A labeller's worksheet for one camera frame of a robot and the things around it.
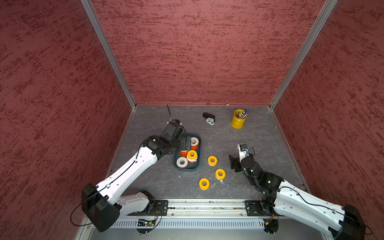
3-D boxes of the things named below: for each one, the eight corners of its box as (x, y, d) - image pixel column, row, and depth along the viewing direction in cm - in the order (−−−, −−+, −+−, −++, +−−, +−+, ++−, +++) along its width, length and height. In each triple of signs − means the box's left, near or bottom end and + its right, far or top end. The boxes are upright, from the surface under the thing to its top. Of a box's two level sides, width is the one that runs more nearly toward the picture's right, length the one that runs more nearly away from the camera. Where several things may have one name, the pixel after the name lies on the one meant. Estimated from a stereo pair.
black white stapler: (199, 121, 113) (200, 118, 111) (203, 114, 118) (203, 111, 115) (213, 125, 111) (213, 122, 108) (216, 118, 115) (216, 115, 113)
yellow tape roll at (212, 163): (207, 166, 91) (208, 164, 89) (207, 157, 94) (207, 155, 92) (217, 166, 91) (217, 164, 89) (216, 157, 94) (217, 155, 92)
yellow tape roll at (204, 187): (199, 190, 82) (199, 189, 80) (199, 178, 86) (199, 177, 84) (209, 190, 82) (210, 189, 80) (209, 179, 86) (209, 177, 84)
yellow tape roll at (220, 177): (215, 182, 85) (216, 180, 83) (214, 170, 89) (215, 168, 87) (225, 182, 85) (226, 181, 83) (224, 170, 89) (224, 168, 87)
